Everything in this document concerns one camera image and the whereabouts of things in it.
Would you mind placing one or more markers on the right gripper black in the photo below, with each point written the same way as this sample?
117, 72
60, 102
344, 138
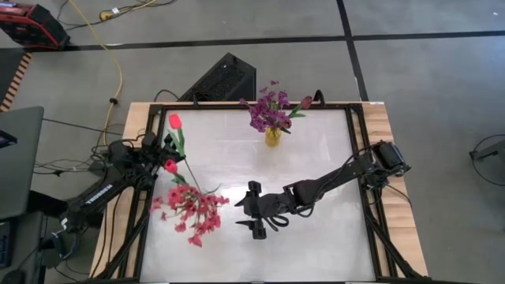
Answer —
272, 205

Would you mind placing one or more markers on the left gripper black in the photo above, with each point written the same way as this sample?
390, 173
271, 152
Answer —
163, 155

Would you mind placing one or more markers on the red artificial tulip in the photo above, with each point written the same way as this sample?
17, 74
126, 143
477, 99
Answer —
175, 121
170, 166

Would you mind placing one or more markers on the red artificial flower bunch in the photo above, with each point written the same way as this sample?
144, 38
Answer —
197, 213

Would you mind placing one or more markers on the purple artificial flower bunch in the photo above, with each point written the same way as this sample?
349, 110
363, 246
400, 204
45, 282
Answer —
268, 112

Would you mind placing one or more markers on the dark purple artificial tulip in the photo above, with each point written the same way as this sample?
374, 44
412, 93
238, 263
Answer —
306, 102

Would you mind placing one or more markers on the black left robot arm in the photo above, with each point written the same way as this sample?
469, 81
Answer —
98, 193

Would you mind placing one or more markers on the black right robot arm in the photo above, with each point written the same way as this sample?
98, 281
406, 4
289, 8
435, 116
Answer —
339, 175

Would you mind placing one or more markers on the yellow glass vase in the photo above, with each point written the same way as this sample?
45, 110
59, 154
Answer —
273, 139

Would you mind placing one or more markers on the black computer tower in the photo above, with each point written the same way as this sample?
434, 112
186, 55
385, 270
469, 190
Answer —
225, 79

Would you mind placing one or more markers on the light wooden table board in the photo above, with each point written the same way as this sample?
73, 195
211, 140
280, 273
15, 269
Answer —
378, 126

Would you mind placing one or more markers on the dark grey desk panel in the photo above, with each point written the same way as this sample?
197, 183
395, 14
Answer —
19, 165

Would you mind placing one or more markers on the black yellow striped ramp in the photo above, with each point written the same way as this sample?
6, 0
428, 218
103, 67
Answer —
16, 83

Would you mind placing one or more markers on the red and black case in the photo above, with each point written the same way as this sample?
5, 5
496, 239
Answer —
35, 25

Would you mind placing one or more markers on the black keyboard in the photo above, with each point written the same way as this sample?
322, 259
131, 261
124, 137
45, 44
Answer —
4, 244

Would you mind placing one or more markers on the grey floor stand base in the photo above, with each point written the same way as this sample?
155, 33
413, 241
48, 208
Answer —
493, 152

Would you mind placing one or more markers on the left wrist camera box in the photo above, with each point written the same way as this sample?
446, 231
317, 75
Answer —
149, 140

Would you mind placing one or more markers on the black metal table frame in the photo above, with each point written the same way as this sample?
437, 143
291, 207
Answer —
205, 106

